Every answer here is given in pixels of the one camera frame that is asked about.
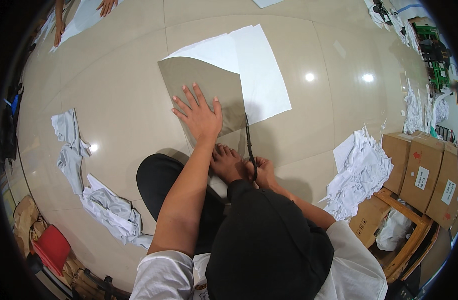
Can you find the heap of dark bags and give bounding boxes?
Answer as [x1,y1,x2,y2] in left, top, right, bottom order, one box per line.
[0,85,25,163]

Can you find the white fabric sheet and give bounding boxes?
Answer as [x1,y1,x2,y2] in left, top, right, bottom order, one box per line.
[163,24,292,126]

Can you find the small white fabric corner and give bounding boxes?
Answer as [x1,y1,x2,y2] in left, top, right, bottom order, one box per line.
[251,0,286,9]

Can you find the black scissors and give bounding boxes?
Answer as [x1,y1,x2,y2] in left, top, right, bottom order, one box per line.
[244,113,259,183]

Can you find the heap of white fabric scraps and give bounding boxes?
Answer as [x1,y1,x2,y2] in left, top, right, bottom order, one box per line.
[318,127,395,223]

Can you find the black chair base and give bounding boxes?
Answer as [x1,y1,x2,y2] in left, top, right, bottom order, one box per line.
[71,268,133,300]

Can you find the person's right hand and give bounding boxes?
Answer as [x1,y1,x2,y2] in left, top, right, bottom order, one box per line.
[247,156,281,191]

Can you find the brown paper template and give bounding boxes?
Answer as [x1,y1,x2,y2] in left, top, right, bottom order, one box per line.
[157,56,248,150]

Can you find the heap of brown paper bags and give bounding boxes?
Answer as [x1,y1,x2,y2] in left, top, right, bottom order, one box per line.
[12,194,88,289]

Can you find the wooden frame stand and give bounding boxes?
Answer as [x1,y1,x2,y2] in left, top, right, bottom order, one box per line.
[373,187,440,284]

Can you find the person's legs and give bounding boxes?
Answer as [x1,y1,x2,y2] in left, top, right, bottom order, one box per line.
[136,142,335,300]

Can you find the person's left hand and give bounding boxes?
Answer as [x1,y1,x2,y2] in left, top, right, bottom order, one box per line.
[171,83,224,142]

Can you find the flat cardboard carton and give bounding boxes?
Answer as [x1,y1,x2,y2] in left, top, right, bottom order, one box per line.
[348,195,393,249]

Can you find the crumpled white cloth pile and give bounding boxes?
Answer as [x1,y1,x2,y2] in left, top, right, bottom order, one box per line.
[80,173,155,251]

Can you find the white plastic bag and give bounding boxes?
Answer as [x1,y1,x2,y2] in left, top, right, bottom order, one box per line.
[376,208,412,252]

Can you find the person's body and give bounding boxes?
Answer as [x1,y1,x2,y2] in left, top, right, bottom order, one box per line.
[129,220,389,300]

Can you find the large white fabric piece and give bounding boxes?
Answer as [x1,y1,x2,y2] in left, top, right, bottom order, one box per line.
[49,0,125,53]

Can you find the long grey-white cloth piece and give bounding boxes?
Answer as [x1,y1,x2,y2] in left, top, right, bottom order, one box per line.
[51,108,92,196]

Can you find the green metal rack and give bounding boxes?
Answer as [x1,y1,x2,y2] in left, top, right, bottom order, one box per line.
[414,22,452,92]

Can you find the red plastic stool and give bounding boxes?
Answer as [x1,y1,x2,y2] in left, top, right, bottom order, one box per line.
[31,224,71,277]

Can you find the pile of white paper scraps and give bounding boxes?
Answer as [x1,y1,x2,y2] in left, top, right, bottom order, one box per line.
[402,78,450,136]

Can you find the cardboard box with white label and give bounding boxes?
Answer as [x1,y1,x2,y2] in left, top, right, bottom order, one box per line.
[399,131,445,215]
[425,142,458,230]

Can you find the heap of clothes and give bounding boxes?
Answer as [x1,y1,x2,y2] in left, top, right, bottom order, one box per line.
[364,0,421,53]

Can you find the plain cardboard box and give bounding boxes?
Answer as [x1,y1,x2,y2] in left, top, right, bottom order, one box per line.
[381,132,413,196]

